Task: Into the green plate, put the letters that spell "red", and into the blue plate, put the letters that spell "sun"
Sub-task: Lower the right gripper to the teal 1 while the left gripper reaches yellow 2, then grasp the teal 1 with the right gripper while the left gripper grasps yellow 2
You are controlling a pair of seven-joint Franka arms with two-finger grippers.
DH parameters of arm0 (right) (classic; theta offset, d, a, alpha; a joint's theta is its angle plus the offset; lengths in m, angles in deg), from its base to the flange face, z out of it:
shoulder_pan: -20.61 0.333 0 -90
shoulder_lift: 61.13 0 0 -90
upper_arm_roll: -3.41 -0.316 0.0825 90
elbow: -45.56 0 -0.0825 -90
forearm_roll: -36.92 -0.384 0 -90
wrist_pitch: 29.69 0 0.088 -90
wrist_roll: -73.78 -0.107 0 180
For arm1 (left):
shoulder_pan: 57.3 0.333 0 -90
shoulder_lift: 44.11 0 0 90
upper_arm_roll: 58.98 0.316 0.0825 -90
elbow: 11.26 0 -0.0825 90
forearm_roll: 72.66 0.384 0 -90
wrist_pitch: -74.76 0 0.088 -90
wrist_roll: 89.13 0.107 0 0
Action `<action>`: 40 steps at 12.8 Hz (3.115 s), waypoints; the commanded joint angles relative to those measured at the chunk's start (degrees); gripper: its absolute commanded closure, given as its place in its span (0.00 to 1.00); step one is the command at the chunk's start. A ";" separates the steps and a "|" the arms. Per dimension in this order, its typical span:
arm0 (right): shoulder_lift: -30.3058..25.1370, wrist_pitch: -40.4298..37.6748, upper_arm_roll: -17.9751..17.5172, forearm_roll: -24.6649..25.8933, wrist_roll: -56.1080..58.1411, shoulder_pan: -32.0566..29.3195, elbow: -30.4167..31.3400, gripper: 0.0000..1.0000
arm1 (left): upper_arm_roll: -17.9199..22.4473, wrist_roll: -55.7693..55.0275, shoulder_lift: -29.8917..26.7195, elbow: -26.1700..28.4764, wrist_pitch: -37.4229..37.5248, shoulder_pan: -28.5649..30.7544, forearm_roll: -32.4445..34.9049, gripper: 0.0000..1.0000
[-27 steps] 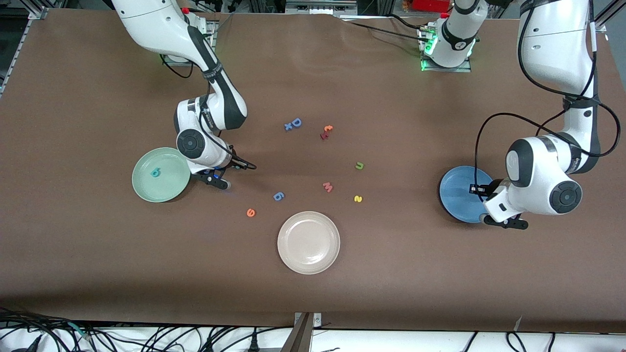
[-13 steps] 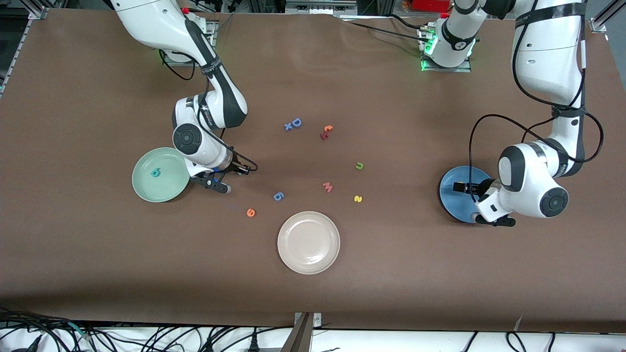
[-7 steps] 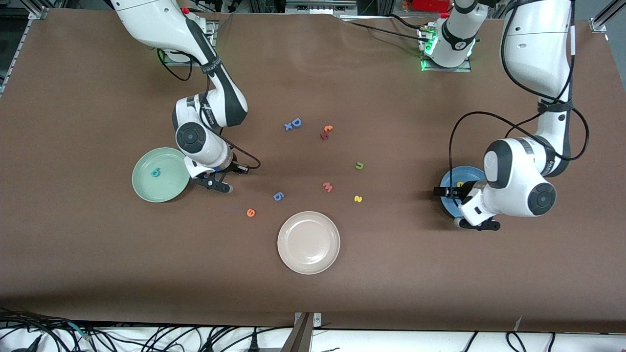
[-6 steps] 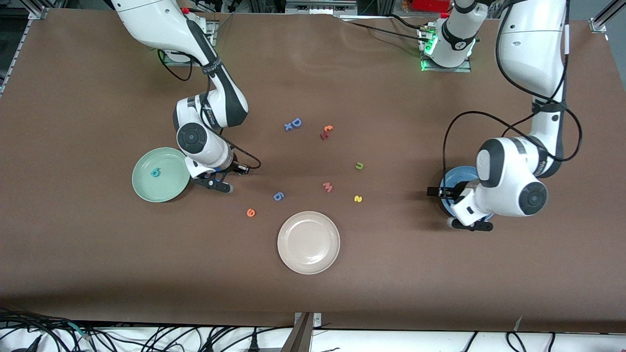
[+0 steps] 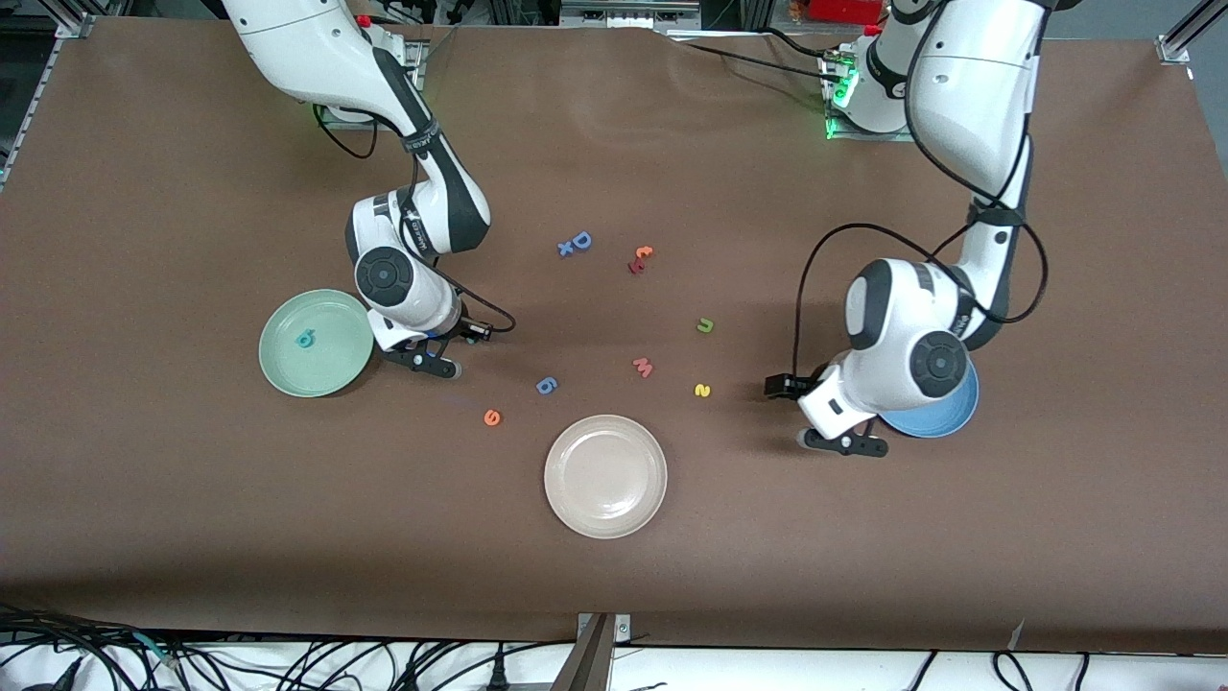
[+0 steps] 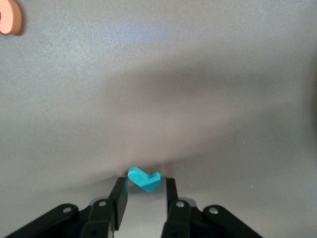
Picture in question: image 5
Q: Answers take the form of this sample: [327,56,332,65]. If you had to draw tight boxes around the light green plate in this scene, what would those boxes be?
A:
[258,289,376,398]

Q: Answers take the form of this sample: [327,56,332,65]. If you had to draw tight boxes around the blue plate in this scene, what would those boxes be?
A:
[878,360,980,440]

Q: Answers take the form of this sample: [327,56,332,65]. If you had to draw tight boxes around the beige plate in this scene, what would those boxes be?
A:
[543,414,669,540]

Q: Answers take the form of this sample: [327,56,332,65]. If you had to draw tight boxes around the brown table cover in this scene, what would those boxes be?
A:
[0,17,1228,654]

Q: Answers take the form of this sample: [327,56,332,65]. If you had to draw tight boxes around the grey metal equipment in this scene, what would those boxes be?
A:
[559,0,703,30]

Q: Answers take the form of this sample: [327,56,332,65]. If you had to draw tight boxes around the red box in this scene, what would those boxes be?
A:
[811,0,884,25]

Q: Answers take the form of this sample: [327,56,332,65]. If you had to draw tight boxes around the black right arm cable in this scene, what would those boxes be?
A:
[312,101,517,337]

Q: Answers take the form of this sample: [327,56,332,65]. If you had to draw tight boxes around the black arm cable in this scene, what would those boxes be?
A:
[312,101,517,337]
[792,0,1049,380]

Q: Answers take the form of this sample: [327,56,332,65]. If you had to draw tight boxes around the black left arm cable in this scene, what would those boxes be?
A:
[792,0,1049,380]

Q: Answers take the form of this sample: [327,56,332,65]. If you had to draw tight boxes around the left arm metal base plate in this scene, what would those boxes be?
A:
[827,58,912,143]

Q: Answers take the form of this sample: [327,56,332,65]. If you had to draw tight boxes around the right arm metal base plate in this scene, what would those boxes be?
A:
[319,38,428,131]

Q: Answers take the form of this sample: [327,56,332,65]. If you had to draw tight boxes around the black cable on table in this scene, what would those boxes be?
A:
[683,42,836,73]
[758,27,845,57]

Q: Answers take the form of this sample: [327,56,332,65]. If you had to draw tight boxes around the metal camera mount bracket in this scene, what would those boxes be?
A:
[552,612,632,691]

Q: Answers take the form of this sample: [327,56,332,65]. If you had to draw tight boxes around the teal tipped cable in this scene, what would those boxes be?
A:
[132,631,181,669]

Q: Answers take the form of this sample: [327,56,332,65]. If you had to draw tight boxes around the aluminium frame profile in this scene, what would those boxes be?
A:
[0,0,97,188]
[1156,0,1228,66]

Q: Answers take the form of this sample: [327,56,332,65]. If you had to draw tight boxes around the tangled black cable bundle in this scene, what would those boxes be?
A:
[0,600,577,691]

